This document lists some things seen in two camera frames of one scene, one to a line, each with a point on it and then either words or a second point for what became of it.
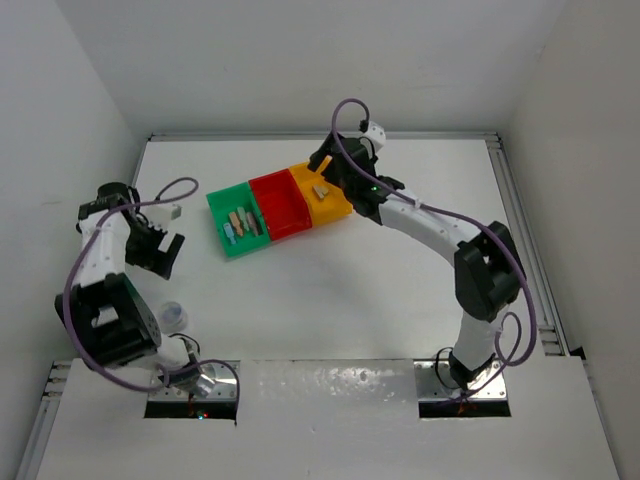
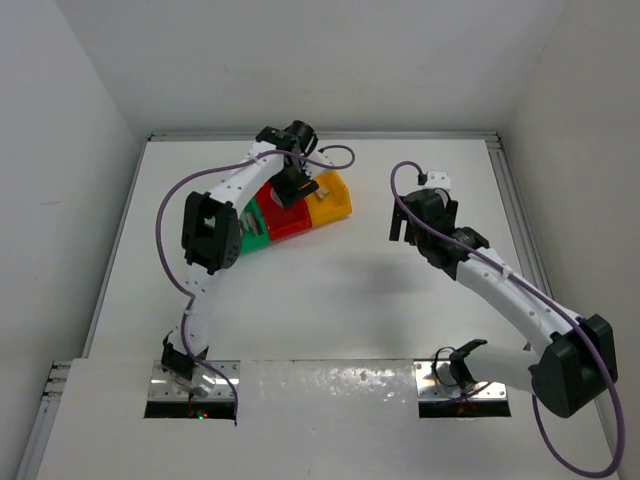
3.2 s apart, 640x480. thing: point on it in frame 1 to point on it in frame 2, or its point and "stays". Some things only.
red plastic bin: [283, 205] stays
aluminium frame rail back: [234, 136] stays
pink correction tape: [252, 223] stays
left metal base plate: [224, 387] stays
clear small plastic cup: [173, 317] to [274, 196]
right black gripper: [322, 154] to [396, 227]
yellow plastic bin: [324, 203] stays
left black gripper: [156, 260] to [288, 193]
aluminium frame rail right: [553, 337] stays
